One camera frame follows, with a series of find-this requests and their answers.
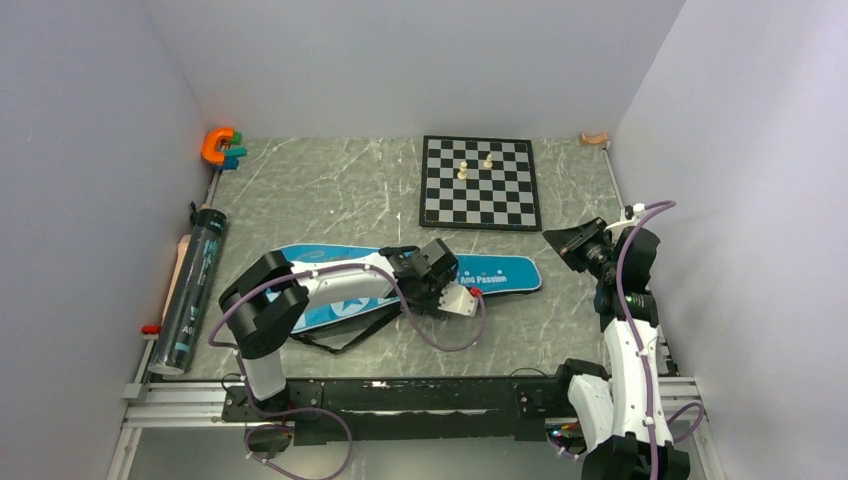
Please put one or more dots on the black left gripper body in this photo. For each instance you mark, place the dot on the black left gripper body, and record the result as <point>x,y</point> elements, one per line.
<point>425,301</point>

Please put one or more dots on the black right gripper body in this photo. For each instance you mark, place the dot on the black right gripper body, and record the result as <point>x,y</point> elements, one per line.
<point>596,255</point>

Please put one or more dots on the blue racket bag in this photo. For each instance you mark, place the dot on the blue racket bag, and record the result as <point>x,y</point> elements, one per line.
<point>340,327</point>

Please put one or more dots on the black shuttlecock tube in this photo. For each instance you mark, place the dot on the black shuttlecock tube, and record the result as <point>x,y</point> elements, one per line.
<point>188,304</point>

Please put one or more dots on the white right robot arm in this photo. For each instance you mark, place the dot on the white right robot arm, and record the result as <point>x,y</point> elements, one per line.
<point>624,425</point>

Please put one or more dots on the tan wooden arch block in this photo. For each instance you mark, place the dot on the tan wooden arch block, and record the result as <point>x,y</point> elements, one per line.
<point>600,139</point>

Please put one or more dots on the black white chessboard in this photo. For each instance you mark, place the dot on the black white chessboard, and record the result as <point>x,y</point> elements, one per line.
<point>505,197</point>

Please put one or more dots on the cream chess pawn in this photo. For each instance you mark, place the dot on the cream chess pawn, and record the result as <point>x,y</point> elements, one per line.
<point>462,173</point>

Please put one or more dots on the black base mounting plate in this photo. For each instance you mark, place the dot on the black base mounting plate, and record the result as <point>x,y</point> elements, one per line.
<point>520,407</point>

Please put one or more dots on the green teal toy blocks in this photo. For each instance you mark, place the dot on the green teal toy blocks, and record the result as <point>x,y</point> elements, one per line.
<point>233,151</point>

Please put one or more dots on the orange magnet toy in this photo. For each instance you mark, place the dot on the orange magnet toy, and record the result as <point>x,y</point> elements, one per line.
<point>215,143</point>

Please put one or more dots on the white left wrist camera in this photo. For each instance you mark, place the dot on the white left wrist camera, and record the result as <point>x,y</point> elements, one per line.
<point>457,299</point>

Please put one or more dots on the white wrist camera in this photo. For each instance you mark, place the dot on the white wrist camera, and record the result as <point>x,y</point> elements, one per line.
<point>630,216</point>
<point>457,299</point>

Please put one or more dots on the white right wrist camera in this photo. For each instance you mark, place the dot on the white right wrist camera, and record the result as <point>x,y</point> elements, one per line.
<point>630,216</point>

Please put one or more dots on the beige wooden handle tool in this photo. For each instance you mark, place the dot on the beige wooden handle tool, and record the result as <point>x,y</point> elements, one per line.
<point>181,251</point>

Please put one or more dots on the aluminium frame rail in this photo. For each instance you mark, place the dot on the aluminium frame rail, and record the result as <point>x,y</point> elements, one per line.
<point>153,405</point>

